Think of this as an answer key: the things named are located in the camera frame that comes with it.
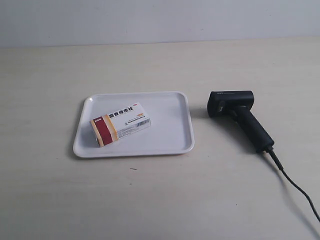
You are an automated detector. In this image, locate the white and red medicine box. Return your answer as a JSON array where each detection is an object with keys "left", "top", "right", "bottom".
[{"left": 90, "top": 102, "right": 151, "bottom": 147}]

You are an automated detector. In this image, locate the black handheld barcode scanner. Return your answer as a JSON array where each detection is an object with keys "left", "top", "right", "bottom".
[{"left": 207, "top": 90, "right": 275, "bottom": 153}]

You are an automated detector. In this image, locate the white rectangular plastic tray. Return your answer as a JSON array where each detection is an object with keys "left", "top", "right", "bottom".
[{"left": 73, "top": 91, "right": 195, "bottom": 158}]

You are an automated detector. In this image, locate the black scanner cable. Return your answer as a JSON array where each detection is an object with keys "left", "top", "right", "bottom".
[{"left": 266, "top": 146, "right": 320, "bottom": 217}]

